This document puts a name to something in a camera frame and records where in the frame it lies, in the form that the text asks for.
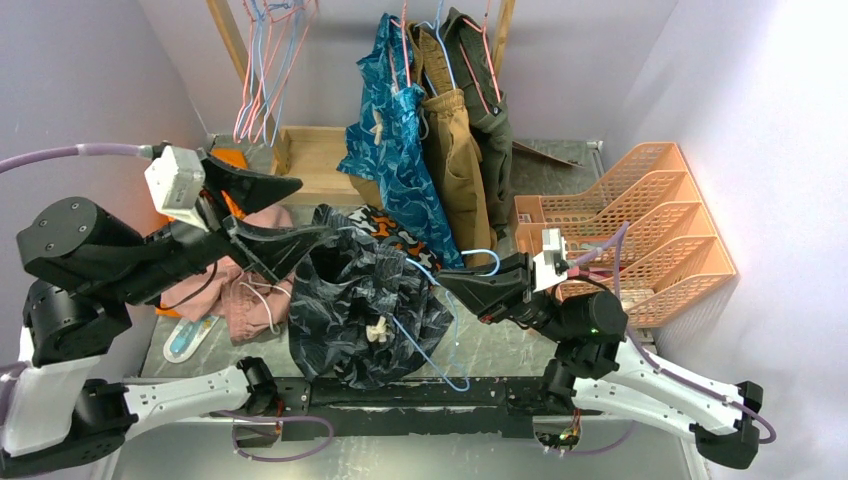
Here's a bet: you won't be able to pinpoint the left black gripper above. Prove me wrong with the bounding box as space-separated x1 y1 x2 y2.
113 148 337 304

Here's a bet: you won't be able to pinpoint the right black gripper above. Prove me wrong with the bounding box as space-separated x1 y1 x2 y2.
436 251 572 343

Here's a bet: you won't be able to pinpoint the light blue wire hanger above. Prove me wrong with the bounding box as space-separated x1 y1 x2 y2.
337 227 502 393

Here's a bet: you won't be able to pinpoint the dark leaf print shorts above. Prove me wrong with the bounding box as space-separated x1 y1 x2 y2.
288 204 453 390

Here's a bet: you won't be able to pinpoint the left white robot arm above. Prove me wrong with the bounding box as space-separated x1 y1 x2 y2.
1 143 332 479

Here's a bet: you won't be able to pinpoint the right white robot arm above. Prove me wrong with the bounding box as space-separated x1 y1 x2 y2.
436 253 763 470

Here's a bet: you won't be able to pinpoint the orange camouflage shorts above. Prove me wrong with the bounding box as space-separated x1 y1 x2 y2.
347 205 443 273

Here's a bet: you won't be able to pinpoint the blue leaf print shorts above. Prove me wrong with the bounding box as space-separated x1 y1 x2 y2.
337 13 463 268

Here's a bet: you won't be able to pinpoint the brown hanging shorts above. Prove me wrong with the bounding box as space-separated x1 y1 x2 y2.
407 22 496 251

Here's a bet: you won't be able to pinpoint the dark green hanging shorts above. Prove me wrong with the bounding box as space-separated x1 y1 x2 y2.
439 7 513 236

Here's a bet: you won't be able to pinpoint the orange garment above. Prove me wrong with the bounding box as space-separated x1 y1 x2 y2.
144 146 247 313

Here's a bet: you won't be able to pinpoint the wooden clothes rack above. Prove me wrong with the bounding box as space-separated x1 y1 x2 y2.
205 0 518 207

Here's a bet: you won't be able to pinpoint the pink item in organizer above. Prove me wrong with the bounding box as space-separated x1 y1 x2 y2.
577 265 620 281

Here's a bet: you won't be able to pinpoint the peach plastic file organizer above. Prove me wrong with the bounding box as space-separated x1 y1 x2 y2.
510 142 736 328

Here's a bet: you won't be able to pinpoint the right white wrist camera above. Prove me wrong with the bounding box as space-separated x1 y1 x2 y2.
532 228 570 292

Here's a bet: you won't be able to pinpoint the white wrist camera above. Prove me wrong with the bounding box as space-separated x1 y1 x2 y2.
532 228 570 292
144 146 209 231

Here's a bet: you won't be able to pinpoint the pink drawstring shorts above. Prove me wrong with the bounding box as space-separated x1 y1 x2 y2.
158 203 296 344

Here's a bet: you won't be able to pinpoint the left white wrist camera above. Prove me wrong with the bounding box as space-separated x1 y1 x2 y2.
144 146 209 231

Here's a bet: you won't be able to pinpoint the empty wire hangers bunch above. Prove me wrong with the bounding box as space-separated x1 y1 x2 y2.
233 0 319 147

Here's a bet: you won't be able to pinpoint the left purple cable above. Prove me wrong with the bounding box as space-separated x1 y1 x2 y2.
0 142 160 425

